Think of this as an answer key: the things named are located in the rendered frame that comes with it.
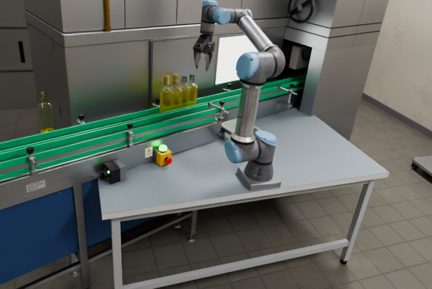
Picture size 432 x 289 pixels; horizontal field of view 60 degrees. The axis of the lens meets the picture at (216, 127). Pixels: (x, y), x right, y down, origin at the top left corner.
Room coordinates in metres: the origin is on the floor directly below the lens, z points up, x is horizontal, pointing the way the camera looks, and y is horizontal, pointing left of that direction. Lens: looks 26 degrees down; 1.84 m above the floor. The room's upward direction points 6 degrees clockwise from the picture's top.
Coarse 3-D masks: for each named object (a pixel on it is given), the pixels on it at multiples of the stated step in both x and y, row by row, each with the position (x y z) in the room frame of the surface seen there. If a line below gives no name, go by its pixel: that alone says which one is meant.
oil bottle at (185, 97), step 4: (184, 88) 1.99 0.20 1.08; (188, 88) 2.01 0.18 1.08; (184, 92) 1.99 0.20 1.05; (188, 92) 2.01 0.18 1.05; (184, 96) 1.99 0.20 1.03; (188, 96) 2.01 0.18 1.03; (184, 100) 1.99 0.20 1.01; (188, 100) 2.01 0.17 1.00; (184, 104) 2.00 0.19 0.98; (188, 104) 2.01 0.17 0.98
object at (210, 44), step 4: (200, 32) 1.97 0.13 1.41; (204, 32) 1.94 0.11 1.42; (208, 32) 1.94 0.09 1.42; (212, 32) 1.96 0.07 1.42; (212, 36) 2.01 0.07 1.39; (208, 40) 1.97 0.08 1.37; (208, 44) 1.94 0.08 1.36; (212, 44) 1.98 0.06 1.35; (204, 48) 1.94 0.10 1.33; (208, 48) 1.94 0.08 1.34; (212, 48) 2.01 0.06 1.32; (200, 52) 1.95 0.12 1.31; (204, 52) 1.94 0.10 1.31
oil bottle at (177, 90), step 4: (172, 88) 1.96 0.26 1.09; (176, 88) 1.96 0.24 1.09; (180, 88) 1.98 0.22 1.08; (176, 92) 1.95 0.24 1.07; (180, 92) 1.97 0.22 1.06; (176, 96) 1.95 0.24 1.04; (180, 96) 1.97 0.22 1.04; (176, 100) 1.95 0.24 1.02; (180, 100) 1.97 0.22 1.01; (176, 104) 1.95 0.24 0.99; (180, 104) 1.97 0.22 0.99; (172, 108) 1.95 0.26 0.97; (176, 108) 1.95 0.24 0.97; (180, 108) 1.97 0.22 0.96
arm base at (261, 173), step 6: (252, 162) 1.61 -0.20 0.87; (258, 162) 1.59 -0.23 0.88; (270, 162) 1.60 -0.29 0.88; (246, 168) 1.62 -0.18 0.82; (252, 168) 1.59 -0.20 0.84; (258, 168) 1.59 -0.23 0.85; (264, 168) 1.58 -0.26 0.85; (270, 168) 1.60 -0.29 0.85; (246, 174) 1.61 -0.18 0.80; (252, 174) 1.58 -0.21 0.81; (258, 174) 1.58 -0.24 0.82; (264, 174) 1.58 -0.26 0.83; (270, 174) 1.59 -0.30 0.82; (258, 180) 1.57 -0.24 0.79; (264, 180) 1.57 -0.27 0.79
